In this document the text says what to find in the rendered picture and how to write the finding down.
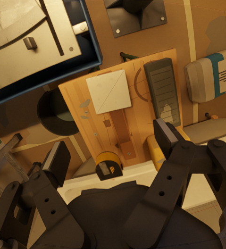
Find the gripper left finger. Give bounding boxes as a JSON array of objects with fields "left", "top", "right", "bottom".
[{"left": 0, "top": 141, "right": 90, "bottom": 249}]

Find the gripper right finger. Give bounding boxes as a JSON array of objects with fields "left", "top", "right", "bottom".
[{"left": 123, "top": 117, "right": 226, "bottom": 240}]

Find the white square tile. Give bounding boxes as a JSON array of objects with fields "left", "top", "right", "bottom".
[{"left": 85, "top": 69, "right": 133, "bottom": 115}]

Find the grey saw carriage table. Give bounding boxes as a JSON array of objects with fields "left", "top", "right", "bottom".
[{"left": 0, "top": 0, "right": 83, "bottom": 96}]

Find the blue tile saw body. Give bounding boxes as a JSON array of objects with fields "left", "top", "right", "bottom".
[{"left": 0, "top": 0, "right": 104, "bottom": 110}]

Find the grey square knob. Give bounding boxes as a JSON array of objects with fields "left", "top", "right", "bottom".
[{"left": 23, "top": 36, "right": 38, "bottom": 50}]

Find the white tub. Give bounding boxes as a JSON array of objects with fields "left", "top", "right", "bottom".
[{"left": 57, "top": 160, "right": 226, "bottom": 216}]

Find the black bucket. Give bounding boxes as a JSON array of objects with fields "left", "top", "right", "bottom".
[{"left": 36, "top": 88, "right": 81, "bottom": 137}]

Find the orange plywood board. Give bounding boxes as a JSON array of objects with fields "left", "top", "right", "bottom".
[{"left": 58, "top": 48, "right": 184, "bottom": 167}]

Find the grey wooden trestle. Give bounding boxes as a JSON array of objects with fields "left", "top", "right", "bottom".
[{"left": 0, "top": 133, "right": 42, "bottom": 195}]

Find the yellow black tape measure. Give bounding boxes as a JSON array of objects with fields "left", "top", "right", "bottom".
[{"left": 95, "top": 151, "right": 124, "bottom": 182}]

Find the black pin orange block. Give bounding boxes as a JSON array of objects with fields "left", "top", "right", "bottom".
[{"left": 204, "top": 112, "right": 219, "bottom": 120}]

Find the dark grey ribbed float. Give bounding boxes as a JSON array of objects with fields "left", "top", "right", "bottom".
[{"left": 143, "top": 57, "right": 182, "bottom": 127}]

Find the white blue grout bag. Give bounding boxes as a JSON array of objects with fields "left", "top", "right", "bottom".
[{"left": 183, "top": 49, "right": 226, "bottom": 103}]

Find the dark green rod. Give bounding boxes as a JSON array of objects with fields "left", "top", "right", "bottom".
[{"left": 119, "top": 51, "right": 140, "bottom": 60}]

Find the white hex-head roller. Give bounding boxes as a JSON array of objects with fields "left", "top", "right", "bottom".
[{"left": 72, "top": 21, "right": 90, "bottom": 35}]

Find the yellow block handle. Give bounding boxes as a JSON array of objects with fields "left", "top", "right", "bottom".
[{"left": 146, "top": 126, "right": 191, "bottom": 172}]

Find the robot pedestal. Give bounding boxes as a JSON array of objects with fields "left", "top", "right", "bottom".
[{"left": 103, "top": 0, "right": 168, "bottom": 39}]

